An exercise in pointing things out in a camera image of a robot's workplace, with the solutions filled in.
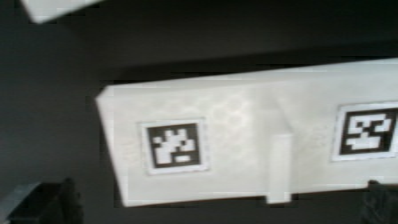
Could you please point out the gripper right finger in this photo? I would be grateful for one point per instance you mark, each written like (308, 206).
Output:
(379, 204)

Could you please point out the white cabinet door panel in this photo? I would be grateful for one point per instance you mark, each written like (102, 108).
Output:
(255, 134)

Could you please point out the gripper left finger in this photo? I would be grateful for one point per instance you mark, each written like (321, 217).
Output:
(42, 203)

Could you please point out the white U-shaped border frame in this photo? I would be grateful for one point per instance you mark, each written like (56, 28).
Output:
(49, 9)

